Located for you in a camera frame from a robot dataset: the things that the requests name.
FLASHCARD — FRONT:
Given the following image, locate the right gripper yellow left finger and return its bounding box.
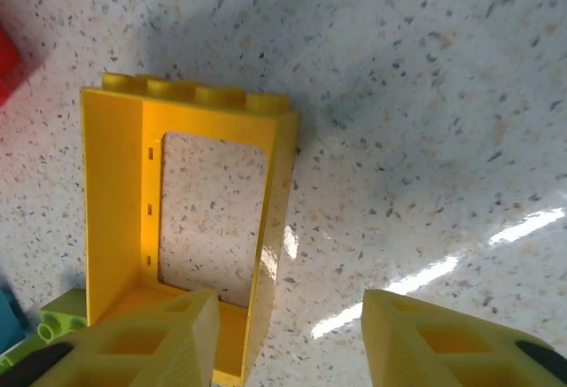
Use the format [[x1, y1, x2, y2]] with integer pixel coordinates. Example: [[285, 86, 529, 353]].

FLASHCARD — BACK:
[[0, 289, 221, 387]]

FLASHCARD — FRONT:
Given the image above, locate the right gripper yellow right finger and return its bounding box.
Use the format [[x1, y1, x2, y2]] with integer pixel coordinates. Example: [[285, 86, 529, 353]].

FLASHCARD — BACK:
[[361, 289, 567, 387]]

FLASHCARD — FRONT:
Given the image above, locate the long lime green lego brick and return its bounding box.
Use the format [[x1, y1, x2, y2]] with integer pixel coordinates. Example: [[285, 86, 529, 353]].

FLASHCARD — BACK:
[[37, 289, 89, 344]]

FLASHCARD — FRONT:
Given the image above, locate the blue lego brick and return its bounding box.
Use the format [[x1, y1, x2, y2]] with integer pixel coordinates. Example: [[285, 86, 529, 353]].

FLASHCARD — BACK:
[[0, 288, 27, 355]]

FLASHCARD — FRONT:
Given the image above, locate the yellow lego window frame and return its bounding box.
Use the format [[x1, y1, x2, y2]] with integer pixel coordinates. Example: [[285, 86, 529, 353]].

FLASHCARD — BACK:
[[81, 72, 301, 383]]

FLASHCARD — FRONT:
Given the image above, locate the red plastic bin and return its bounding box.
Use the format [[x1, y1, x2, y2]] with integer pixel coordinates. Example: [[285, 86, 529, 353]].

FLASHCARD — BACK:
[[0, 23, 22, 107]]

